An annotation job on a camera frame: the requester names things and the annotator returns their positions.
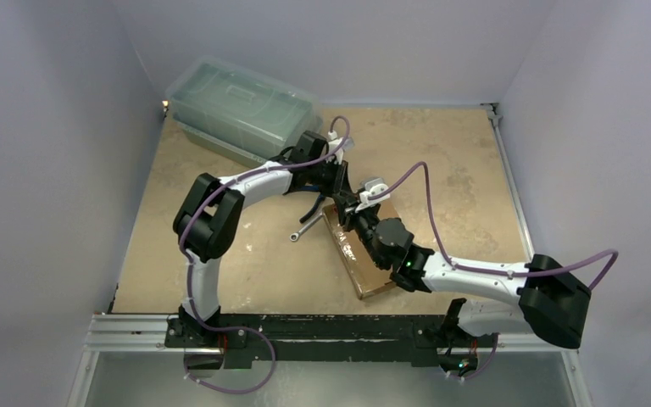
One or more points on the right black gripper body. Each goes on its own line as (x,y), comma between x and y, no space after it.
(351,208)

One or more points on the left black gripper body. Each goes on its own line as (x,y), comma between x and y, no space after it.
(325,176)

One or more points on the brown cardboard express box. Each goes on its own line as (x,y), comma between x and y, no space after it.
(367,279)

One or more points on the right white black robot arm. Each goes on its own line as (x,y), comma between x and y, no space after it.
(530,297)

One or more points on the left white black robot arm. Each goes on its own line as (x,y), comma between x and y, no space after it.
(208,219)

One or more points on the silver ratchet wrench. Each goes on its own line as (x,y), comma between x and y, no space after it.
(294,237)

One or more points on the clear plastic storage bin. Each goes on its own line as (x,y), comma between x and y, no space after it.
(240,114)

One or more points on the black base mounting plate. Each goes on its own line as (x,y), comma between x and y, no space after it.
(419,340)

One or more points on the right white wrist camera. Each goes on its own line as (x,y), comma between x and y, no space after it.
(373,191)

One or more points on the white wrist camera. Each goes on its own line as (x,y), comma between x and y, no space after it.
(373,191)
(337,146)

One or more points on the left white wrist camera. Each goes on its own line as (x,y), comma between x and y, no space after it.
(337,146)

